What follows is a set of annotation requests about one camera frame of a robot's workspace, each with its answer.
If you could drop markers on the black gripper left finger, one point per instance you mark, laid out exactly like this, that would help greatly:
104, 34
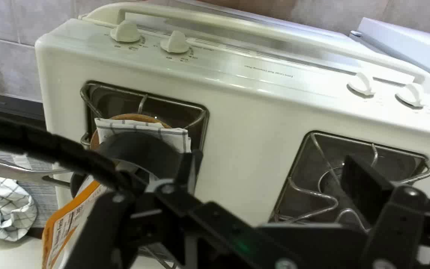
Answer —
186, 172

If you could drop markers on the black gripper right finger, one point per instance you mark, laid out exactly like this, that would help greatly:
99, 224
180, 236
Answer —
369, 184

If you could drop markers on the orange snack pack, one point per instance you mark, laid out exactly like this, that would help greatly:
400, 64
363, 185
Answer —
62, 228

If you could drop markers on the white checkered dish towel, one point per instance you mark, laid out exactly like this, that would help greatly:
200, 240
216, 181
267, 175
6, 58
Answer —
170, 136

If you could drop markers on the empty burner grate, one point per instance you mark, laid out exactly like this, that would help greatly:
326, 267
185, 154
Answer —
324, 196

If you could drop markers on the burner grate under saucepan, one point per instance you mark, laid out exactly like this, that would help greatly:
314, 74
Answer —
141, 103

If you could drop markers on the white gas stove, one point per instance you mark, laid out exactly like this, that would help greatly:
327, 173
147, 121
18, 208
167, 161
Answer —
254, 124

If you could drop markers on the white stove knob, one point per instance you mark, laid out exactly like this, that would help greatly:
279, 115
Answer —
174, 43
125, 31
362, 83
411, 94

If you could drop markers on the white grid-pattern cloth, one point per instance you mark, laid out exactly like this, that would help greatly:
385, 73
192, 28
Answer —
2, 206

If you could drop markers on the black side table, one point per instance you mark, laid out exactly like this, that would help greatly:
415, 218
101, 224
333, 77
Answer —
5, 104

